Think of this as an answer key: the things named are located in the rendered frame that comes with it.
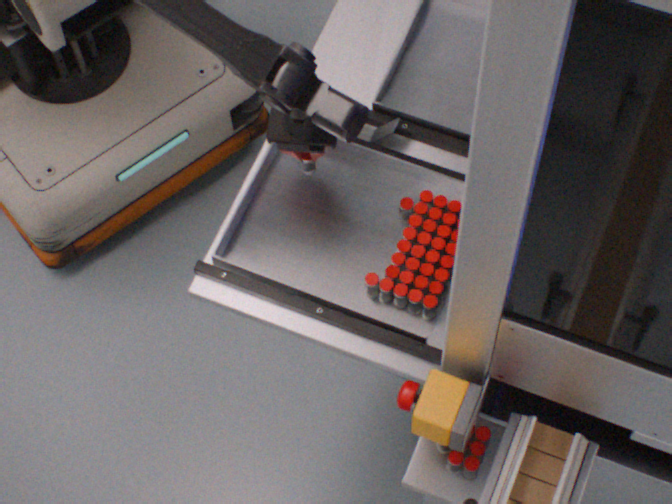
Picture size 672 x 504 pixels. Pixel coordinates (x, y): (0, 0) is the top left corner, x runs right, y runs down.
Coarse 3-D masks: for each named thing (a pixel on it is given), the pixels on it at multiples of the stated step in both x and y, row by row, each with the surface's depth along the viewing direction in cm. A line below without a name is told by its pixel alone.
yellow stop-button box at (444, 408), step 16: (432, 384) 159; (448, 384) 159; (464, 384) 159; (432, 400) 158; (448, 400) 158; (464, 400) 158; (416, 416) 157; (432, 416) 157; (448, 416) 157; (464, 416) 157; (416, 432) 162; (432, 432) 159; (448, 432) 157; (464, 432) 156
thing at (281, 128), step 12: (276, 120) 179; (288, 120) 174; (300, 120) 174; (276, 132) 179; (288, 132) 178; (300, 132) 176; (312, 132) 177; (324, 132) 178; (312, 144) 178; (324, 144) 177; (336, 144) 179
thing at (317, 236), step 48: (288, 192) 189; (336, 192) 189; (384, 192) 189; (432, 192) 189; (240, 240) 186; (288, 240) 186; (336, 240) 185; (384, 240) 185; (288, 288) 180; (336, 288) 182
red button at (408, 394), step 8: (408, 384) 161; (416, 384) 161; (400, 392) 161; (408, 392) 160; (416, 392) 161; (400, 400) 160; (408, 400) 160; (416, 400) 161; (400, 408) 161; (408, 408) 161
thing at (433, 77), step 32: (448, 0) 205; (480, 0) 202; (416, 32) 202; (448, 32) 202; (480, 32) 202; (416, 64) 200; (448, 64) 199; (384, 96) 197; (416, 96) 197; (448, 96) 197; (448, 128) 190
